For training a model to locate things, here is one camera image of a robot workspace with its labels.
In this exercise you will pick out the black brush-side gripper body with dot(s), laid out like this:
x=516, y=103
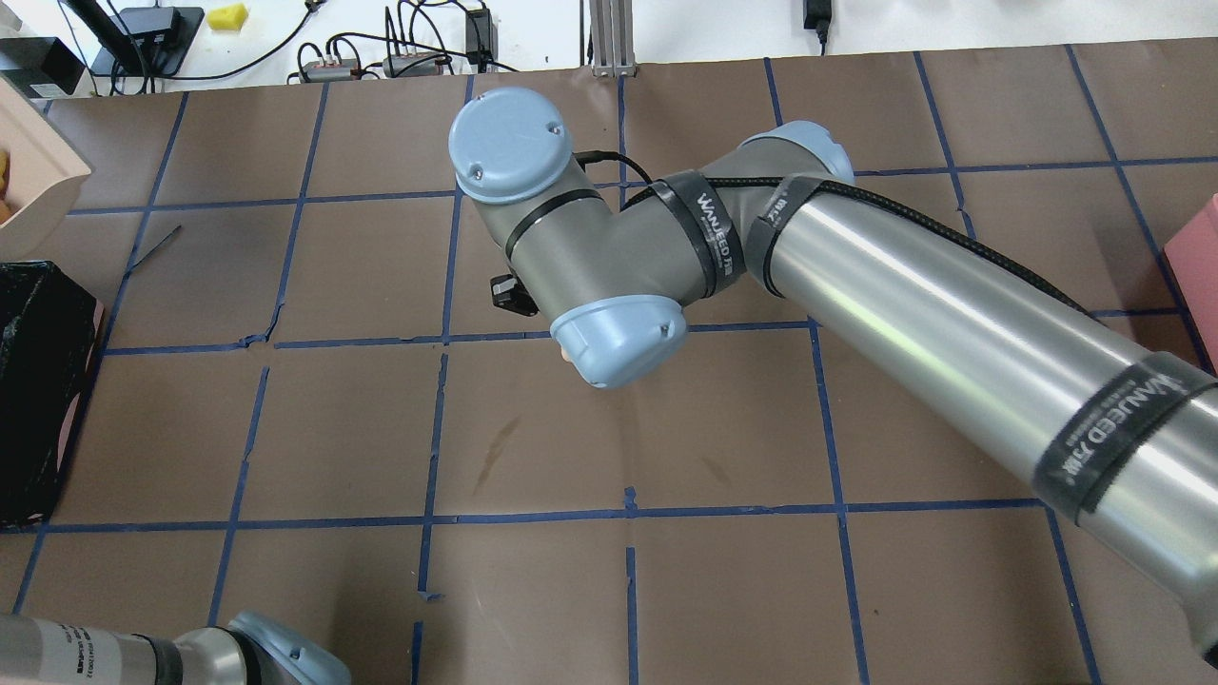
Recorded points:
x=505, y=290

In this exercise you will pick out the beige plastic dustpan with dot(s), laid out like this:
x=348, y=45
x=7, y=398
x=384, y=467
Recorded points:
x=45, y=175

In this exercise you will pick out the bin with black bag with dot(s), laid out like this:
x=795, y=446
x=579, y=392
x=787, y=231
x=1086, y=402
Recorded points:
x=51, y=330

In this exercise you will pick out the pink plastic bin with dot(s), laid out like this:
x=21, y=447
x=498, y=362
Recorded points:
x=1192, y=254

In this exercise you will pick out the usb hub near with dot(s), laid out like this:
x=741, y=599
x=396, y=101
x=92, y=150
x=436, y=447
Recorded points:
x=330, y=69

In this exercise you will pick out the black power adapter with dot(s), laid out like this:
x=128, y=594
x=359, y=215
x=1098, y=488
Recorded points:
x=818, y=15

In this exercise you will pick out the black monitor stand base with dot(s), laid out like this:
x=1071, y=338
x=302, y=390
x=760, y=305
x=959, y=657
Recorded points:
x=152, y=41

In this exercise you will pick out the black box on desk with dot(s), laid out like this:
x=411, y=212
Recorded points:
x=41, y=67

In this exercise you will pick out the aluminium frame post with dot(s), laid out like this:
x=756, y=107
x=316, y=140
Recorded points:
x=612, y=39

